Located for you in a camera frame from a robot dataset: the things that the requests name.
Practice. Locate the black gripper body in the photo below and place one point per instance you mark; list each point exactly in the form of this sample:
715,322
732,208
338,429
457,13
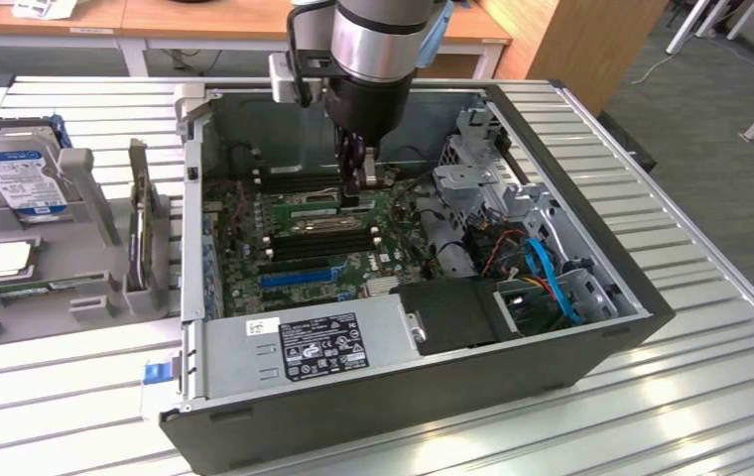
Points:
365,106

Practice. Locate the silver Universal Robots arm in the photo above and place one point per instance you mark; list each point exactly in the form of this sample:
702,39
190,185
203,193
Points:
377,35

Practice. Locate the black RAM slot bank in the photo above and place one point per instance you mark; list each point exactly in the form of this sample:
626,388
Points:
294,179
314,245

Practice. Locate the green RAM stick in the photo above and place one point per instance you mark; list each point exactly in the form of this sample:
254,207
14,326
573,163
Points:
34,287

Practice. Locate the metal CPU socket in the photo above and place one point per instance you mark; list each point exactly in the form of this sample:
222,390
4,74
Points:
328,227

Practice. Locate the green motherboard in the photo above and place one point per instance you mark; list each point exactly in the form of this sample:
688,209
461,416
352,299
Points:
325,258

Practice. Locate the small silver chipset heatsink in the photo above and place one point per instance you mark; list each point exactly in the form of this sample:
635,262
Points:
382,287

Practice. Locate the black expansion slot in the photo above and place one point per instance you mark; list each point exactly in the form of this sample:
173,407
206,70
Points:
292,268

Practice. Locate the silver metal disk bay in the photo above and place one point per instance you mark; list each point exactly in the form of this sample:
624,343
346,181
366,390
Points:
529,213

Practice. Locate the blue expansion slot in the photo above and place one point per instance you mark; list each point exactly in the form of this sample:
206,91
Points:
298,280

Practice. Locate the black fan shroud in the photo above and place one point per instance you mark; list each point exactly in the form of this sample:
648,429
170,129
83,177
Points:
457,312

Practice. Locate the wooden cabinet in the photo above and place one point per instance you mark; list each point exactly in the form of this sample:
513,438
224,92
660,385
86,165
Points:
569,44

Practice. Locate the graphics card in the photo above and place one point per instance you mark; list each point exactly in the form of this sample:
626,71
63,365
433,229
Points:
142,223

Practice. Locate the silver power supply unit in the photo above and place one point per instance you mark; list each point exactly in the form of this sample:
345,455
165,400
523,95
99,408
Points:
312,347

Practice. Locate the blue and black disk caddy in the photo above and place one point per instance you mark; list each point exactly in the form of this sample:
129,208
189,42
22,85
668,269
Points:
53,129

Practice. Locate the grey parts rack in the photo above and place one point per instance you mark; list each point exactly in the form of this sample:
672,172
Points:
86,268

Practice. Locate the black open PC case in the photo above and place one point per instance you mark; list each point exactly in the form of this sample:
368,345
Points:
417,396

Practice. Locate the hard disk with blue label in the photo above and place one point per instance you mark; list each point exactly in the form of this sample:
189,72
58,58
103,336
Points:
10,168

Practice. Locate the blue case latch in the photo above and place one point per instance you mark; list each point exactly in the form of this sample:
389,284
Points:
161,374

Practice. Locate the silver CPU chip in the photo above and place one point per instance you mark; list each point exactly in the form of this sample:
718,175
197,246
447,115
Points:
10,260

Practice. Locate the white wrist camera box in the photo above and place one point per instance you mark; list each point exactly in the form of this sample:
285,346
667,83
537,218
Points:
285,79

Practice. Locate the wooden desk with white frame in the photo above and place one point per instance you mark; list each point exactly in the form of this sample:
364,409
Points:
186,25

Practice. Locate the white table frame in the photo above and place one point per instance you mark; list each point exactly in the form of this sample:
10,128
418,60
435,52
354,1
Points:
702,20

